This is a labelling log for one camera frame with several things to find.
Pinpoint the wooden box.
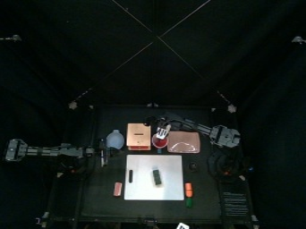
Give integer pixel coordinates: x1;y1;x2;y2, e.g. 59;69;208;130
126;123;154;151

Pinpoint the red paper cup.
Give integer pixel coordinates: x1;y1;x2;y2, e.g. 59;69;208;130
151;133;170;149

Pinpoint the pink plastic plate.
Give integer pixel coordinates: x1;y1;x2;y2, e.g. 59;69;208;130
166;131;202;155

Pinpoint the black printed label sheet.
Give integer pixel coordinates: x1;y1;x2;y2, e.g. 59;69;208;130
220;191;250;218

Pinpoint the white cutting board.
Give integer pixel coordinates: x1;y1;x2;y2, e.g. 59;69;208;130
123;154;186;201

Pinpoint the pink toy salmon piece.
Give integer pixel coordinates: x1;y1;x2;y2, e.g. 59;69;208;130
112;182;123;198

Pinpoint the orange toy carrot green top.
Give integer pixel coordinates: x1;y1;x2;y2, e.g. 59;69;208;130
184;182;195;209

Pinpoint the thin white cord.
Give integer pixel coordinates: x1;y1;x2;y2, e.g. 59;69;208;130
110;0;232;106
73;0;211;103

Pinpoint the green toy sushi roll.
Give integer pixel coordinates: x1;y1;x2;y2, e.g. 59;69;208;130
151;168;164;188

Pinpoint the pale blue plastic jug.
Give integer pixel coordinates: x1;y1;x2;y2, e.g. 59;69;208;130
106;129;126;150

